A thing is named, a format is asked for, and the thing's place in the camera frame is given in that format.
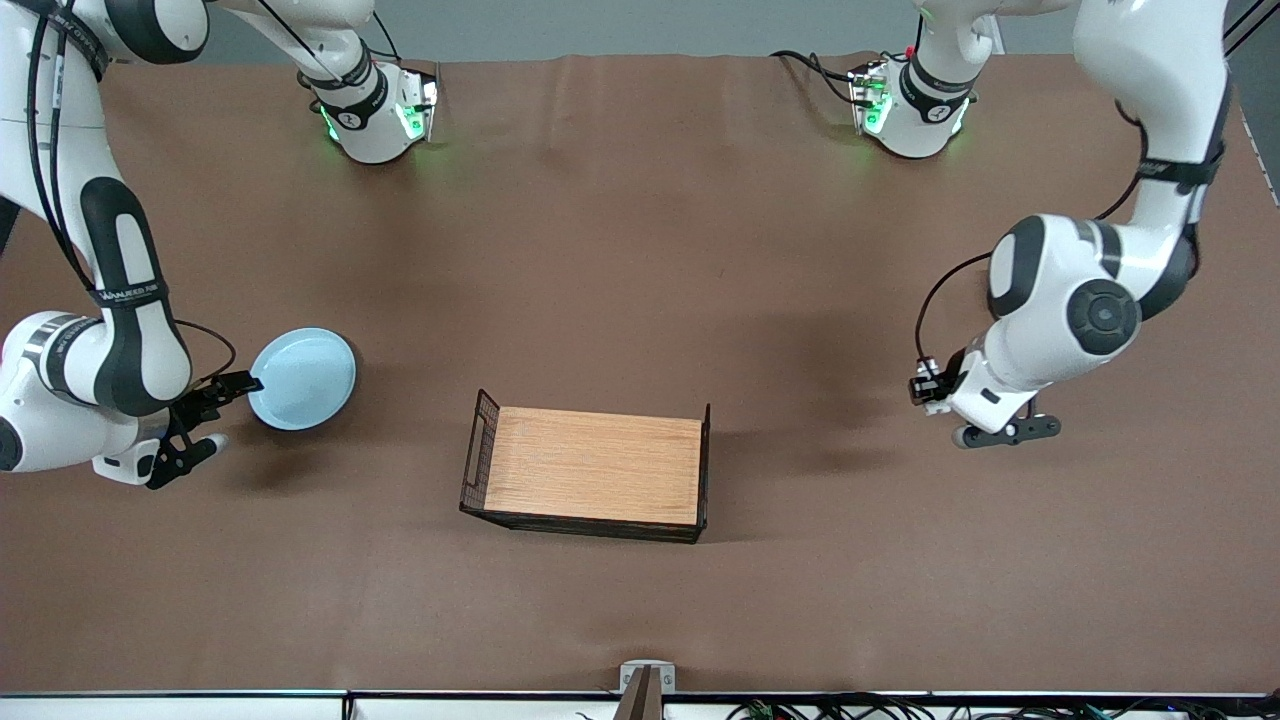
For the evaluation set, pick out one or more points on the brown table cloth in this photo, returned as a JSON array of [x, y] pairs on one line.
[[640, 250]]

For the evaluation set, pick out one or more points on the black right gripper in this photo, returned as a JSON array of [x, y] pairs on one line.
[[197, 399]]

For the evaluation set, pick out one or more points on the light blue round plate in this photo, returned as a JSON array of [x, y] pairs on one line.
[[305, 380]]

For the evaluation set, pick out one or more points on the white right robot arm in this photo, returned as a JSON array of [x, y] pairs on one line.
[[140, 340]]

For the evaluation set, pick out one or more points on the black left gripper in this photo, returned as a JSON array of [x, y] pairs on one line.
[[951, 377]]

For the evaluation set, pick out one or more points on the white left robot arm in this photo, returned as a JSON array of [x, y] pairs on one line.
[[1050, 300]]

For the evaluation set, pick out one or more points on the grey metal camera mount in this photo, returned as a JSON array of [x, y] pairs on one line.
[[630, 670]]

